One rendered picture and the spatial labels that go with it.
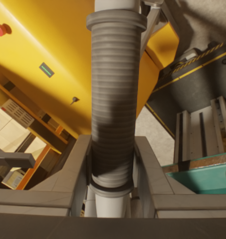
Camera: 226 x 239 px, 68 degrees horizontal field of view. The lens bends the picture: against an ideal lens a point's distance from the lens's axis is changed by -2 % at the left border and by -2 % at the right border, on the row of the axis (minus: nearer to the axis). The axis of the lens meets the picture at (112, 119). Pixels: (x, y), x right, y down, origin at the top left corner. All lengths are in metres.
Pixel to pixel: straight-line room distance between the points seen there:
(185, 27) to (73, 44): 0.94
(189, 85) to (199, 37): 0.39
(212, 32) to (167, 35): 0.46
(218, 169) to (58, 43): 0.77
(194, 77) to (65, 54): 0.86
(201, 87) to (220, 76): 0.13
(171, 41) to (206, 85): 0.38
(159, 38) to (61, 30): 0.60
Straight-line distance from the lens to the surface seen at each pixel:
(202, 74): 1.26
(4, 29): 0.77
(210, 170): 0.78
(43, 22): 0.75
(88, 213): 0.19
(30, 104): 1.19
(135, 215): 0.85
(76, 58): 0.74
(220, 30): 1.51
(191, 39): 1.50
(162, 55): 1.15
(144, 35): 0.62
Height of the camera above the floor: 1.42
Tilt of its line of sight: 43 degrees down
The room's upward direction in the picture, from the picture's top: 157 degrees counter-clockwise
